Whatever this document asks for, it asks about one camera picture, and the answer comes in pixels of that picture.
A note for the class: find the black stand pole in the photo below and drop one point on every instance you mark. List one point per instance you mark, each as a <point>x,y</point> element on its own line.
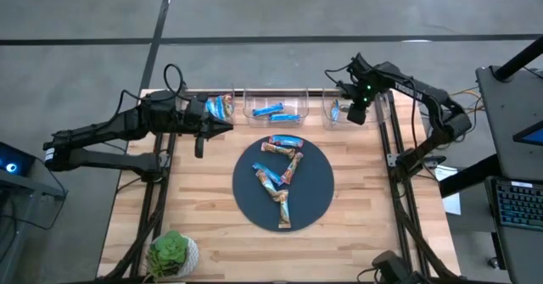
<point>515,61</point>

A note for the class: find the black diagonal support beam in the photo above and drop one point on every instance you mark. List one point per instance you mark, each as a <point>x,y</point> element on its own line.
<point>466,178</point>

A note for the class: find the dark monitor screen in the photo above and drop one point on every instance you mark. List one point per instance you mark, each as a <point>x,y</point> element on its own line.
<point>533,136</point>

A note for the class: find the dark glass side table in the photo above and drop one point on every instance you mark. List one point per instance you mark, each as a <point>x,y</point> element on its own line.
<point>25,203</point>

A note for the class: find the blue snack bar left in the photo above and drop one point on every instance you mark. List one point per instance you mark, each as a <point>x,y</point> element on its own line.
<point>286,141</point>

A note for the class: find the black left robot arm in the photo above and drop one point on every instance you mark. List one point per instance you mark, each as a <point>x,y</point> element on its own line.
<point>102,129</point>

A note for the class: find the white paper sheet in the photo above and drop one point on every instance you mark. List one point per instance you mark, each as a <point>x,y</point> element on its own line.
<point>451,201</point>

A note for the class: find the blue crispy rice bar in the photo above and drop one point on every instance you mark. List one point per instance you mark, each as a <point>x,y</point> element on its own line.
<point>285,117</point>
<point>268,109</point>
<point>267,174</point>

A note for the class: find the desk caster wheel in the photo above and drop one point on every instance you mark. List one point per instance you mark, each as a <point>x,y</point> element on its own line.
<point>493,263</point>

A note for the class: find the round dark woven placemat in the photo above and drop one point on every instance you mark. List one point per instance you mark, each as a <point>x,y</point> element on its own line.
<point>314,191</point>

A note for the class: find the succulent in white pot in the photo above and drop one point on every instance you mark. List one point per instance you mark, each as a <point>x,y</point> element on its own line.
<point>169,252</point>

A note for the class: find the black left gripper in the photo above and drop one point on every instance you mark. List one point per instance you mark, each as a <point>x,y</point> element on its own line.
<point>197,123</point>

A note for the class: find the grey workstation desk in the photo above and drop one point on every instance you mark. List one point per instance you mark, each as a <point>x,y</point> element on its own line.
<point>500,118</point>

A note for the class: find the backlit computer keyboard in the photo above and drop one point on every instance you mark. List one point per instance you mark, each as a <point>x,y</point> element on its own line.
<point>519,205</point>

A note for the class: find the clear plastic bin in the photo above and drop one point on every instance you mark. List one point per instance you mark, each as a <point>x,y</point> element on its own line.
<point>275,97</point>
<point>328,120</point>
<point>225,120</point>

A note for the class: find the computer with blue light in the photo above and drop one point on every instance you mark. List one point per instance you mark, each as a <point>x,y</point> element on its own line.
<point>17,161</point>

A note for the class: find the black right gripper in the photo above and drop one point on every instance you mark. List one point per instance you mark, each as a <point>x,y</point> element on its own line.
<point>357,115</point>

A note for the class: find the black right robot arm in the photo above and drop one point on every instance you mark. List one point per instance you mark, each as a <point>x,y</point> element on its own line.
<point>428,97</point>

